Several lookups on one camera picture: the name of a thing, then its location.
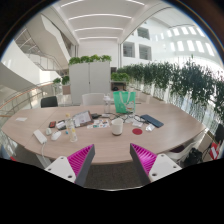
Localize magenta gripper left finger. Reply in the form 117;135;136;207
46;144;95;186

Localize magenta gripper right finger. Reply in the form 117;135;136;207
130;143;181;185

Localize clear plastic water bottle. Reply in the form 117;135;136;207
66;113;77;142

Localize white chair right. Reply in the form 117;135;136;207
166;131;205;163

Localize red round coaster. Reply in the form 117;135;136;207
132;128;143;135

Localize white computer mouse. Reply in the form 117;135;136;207
51;131;61;141

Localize dark blue notebook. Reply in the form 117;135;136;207
140;114;164;128

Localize white power strip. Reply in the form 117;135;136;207
33;129;47;144

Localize red black phone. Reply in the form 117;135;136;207
49;121;56;128

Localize sticker sheet papers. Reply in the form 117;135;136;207
87;119;110;129

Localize white paper cup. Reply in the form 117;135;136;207
111;118;123;136

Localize green tote bag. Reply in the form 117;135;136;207
113;91;136;113

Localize white chair behind table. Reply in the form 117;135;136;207
82;93;104;106

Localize black chair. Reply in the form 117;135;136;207
40;96;58;108

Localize white paper sheet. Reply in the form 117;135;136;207
16;117;27;122

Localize clear glass bottle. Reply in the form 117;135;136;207
103;95;111;114

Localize white cabinet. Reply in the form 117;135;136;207
69;62;111;105

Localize hedge of green plants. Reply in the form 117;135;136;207
111;59;224;123

